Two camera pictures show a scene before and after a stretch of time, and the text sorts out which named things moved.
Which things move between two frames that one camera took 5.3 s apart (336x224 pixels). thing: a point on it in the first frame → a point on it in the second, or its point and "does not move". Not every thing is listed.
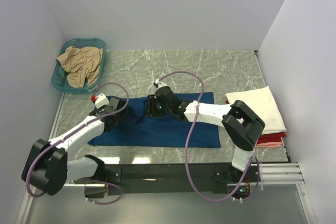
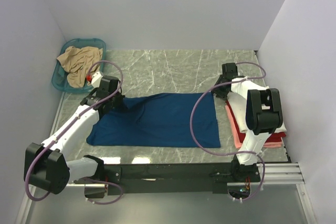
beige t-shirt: [82, 64] does not move
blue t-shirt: [159, 131] does not move
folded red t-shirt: [269, 137] does not move
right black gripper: [150, 106] → [220, 94]
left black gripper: [120, 121] → [119, 99]
